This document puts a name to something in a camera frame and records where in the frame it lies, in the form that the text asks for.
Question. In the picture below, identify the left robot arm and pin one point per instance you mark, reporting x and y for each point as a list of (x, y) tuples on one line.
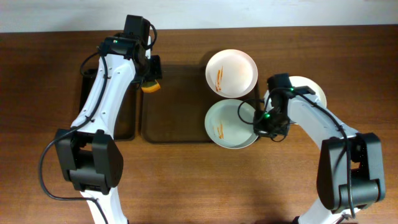
[(88, 155)]

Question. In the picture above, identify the large brown tray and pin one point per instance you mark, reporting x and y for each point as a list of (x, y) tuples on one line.
[(176, 113)]

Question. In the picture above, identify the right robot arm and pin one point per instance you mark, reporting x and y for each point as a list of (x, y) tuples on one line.
[(350, 173)]

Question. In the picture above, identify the orange green sponge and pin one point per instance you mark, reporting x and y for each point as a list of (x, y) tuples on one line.
[(150, 86)]

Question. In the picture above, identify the small black tray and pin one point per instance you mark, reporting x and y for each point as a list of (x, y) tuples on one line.
[(125, 124)]

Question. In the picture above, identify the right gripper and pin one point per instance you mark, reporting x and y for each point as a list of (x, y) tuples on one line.
[(265, 128)]

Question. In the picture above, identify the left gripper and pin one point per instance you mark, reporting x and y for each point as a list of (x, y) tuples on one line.
[(155, 70)]

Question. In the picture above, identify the white plate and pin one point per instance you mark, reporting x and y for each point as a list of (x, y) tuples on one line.
[(224, 126), (319, 98), (231, 73)]

